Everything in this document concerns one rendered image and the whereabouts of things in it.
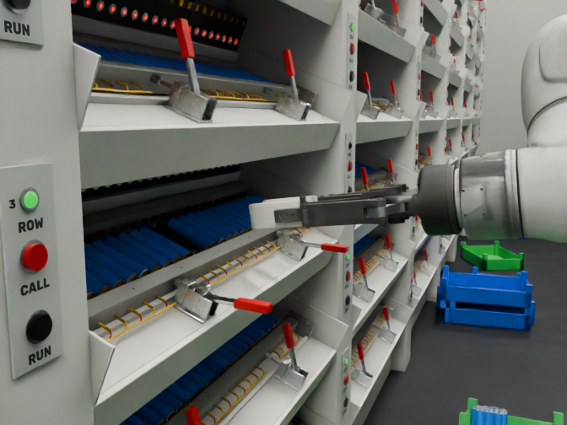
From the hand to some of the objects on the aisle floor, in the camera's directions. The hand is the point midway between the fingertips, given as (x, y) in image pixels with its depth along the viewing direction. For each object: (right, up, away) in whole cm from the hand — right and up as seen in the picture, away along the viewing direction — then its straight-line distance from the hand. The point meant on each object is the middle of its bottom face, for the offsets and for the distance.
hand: (283, 212), depth 70 cm
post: (+27, -45, +107) cm, 119 cm away
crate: (+46, -49, +49) cm, 84 cm away
